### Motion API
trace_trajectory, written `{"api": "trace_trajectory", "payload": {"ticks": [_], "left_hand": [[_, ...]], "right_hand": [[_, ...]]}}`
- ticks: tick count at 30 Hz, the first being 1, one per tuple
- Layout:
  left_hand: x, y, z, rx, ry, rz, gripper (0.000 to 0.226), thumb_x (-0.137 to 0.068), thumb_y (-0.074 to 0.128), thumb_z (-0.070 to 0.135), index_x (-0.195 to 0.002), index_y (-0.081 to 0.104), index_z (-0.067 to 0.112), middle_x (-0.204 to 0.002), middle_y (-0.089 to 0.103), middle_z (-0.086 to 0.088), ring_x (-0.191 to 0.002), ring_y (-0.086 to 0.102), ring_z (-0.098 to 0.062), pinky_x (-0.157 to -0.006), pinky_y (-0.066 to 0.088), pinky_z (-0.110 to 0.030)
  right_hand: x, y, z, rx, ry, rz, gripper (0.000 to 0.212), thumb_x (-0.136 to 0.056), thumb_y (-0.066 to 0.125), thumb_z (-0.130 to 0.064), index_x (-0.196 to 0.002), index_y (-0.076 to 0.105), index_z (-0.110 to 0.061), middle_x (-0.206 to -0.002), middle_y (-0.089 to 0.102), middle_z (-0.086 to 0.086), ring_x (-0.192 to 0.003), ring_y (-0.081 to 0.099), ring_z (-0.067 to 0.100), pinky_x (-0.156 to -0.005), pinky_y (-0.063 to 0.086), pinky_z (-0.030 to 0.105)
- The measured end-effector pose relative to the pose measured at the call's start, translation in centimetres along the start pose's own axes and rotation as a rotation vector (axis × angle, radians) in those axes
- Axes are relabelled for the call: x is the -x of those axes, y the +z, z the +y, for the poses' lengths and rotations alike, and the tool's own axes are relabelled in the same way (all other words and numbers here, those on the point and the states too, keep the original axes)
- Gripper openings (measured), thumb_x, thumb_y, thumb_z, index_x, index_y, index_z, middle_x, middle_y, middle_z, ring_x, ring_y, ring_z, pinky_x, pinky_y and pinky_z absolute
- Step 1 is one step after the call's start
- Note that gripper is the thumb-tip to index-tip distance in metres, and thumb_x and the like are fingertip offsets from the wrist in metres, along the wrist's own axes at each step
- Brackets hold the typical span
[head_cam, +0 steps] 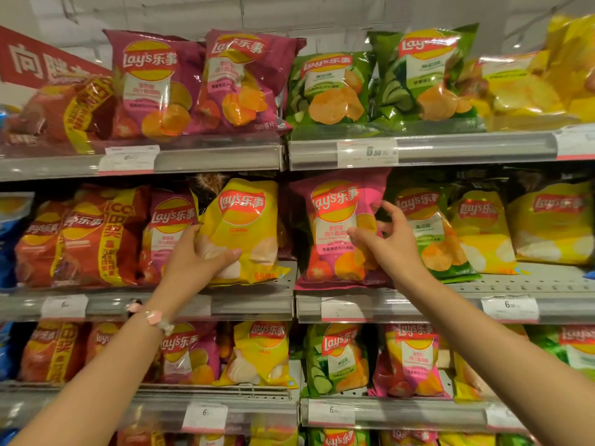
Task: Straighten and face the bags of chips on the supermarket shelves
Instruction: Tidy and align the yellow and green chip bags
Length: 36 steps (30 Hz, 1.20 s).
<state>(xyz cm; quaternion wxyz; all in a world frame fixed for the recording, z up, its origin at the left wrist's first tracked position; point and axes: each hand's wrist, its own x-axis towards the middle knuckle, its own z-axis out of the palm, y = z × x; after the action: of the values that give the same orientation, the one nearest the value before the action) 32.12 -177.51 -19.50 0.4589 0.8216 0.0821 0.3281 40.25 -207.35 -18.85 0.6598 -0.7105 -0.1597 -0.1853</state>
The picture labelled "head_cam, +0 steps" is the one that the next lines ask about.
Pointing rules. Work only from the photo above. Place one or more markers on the white price tag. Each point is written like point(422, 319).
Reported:
point(504, 418)
point(64, 306)
point(510, 309)
point(197, 306)
point(204, 418)
point(367, 153)
point(331, 413)
point(128, 160)
point(343, 310)
point(576, 143)

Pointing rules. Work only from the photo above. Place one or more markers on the chip bags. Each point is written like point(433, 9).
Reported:
point(339, 437)

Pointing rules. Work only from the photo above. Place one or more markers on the red hanging banner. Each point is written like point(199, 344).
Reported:
point(42, 60)

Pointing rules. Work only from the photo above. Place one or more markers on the person's left forearm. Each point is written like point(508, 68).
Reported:
point(93, 390)

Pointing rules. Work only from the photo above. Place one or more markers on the person's left hand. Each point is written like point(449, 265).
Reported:
point(195, 269)

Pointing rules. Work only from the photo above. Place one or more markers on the person's right forearm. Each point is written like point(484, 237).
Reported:
point(502, 366)

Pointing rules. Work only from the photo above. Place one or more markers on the person's right hand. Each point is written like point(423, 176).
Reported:
point(400, 255)

